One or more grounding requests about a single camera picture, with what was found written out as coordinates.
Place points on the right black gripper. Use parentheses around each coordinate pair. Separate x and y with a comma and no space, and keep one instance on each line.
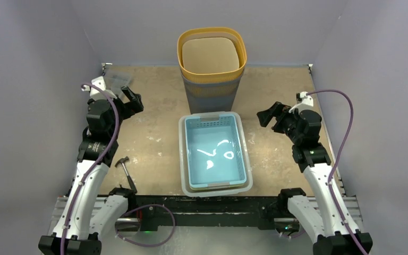
(280,117)

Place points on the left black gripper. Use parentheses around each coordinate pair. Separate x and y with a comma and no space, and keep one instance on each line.
(135,105)

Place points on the yellow mesh basket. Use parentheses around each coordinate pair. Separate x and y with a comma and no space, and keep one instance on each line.
(209,32)

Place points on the grey mesh basket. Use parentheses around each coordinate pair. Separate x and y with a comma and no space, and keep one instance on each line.
(211,97)

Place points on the light blue plastic crate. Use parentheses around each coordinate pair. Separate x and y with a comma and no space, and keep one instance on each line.
(214,151)

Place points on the beige plastic bin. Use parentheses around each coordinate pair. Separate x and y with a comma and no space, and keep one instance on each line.
(210,55)

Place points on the white plastic tray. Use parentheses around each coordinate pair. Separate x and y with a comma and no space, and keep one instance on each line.
(223,191)

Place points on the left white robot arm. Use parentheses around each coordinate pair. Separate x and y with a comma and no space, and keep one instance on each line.
(77,232)

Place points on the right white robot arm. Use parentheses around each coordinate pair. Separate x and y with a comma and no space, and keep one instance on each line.
(330,226)

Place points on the clear compartment organizer box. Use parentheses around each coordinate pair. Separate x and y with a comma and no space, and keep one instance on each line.
(116,80)

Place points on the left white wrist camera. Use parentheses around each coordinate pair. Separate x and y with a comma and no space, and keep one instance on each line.
(96,88)

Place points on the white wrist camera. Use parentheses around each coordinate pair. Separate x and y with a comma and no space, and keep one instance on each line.
(304,102)
(96,88)

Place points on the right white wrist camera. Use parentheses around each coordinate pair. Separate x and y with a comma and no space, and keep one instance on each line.
(304,102)

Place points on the aluminium frame rail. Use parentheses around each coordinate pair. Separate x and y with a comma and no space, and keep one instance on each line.
(350,202)

